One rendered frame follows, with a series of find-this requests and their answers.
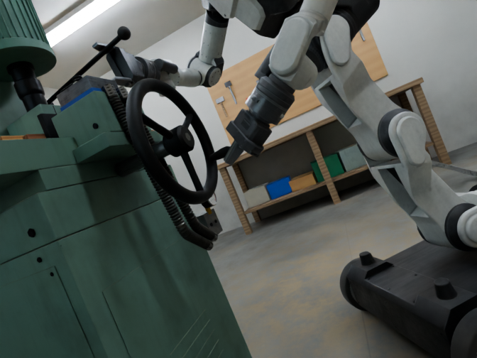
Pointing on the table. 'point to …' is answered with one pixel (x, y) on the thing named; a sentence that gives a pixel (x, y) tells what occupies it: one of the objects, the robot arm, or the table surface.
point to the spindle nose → (27, 84)
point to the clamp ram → (47, 125)
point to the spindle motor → (23, 38)
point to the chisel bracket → (18, 128)
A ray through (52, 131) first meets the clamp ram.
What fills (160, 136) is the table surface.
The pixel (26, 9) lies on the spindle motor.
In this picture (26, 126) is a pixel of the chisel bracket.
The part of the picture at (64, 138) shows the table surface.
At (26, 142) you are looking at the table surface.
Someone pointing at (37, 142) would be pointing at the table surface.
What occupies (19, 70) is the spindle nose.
